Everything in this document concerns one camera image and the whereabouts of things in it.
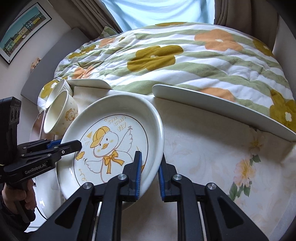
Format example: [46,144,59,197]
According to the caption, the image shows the cream bowl with cartoon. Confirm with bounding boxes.
[44,90,78,136]

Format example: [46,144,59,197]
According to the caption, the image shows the white ribbed bowl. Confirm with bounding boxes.
[44,79,73,109]

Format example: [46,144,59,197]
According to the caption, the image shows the duck pattern cream plate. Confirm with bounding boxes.
[56,94,164,199]

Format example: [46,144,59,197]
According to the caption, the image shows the pink square bowl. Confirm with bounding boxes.
[29,111,48,141]

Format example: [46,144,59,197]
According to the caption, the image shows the person's left hand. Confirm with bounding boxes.
[1,179,37,214]

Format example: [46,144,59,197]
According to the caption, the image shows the plain cream plate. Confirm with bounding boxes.
[35,167,66,219]

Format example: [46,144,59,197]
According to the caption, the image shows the cream floral tablecloth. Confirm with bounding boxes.
[55,85,296,241]

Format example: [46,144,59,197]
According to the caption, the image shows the grey headboard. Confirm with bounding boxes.
[21,28,89,104]

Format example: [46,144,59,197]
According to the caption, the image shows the small plush toy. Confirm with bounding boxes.
[30,57,41,71]

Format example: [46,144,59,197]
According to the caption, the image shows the framed houses picture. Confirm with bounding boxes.
[1,2,52,64]

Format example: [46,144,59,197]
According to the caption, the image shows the light blue sheer curtain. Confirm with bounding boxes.
[103,0,215,32]

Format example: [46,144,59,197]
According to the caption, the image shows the floral green striped duvet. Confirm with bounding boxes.
[36,22,296,134]

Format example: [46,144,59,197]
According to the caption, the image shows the brown curtain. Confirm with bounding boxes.
[49,1,278,49]

